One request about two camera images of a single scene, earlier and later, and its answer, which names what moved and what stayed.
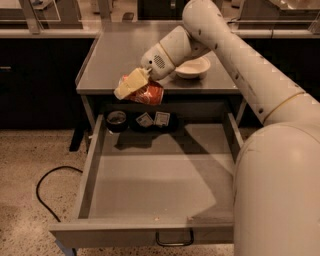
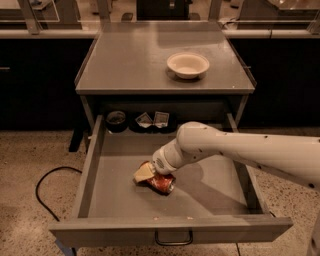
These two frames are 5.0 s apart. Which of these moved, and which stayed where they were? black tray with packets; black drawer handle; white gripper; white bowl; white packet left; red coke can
Moved: red coke can; white gripper
Stayed: black drawer handle; black tray with packets; white bowl; white packet left
